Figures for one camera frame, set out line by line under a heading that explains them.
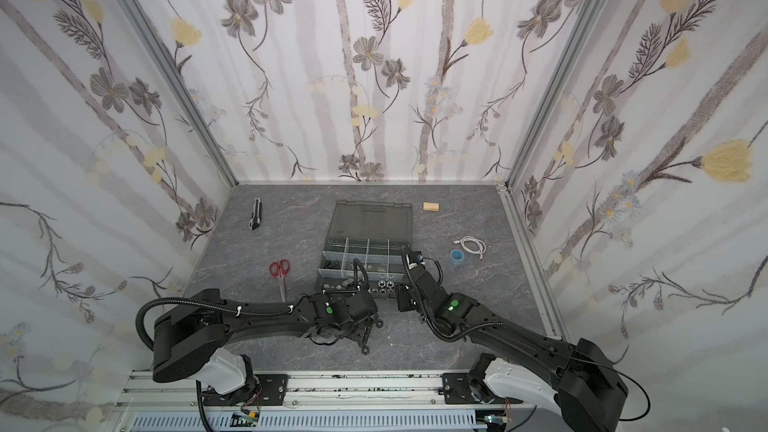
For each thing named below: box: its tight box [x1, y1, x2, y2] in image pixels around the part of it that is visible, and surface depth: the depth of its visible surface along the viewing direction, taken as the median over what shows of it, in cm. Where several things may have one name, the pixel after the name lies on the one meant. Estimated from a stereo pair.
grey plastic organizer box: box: [316, 200, 412, 299], surface depth 100 cm
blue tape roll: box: [450, 248, 465, 265], surface depth 100 cm
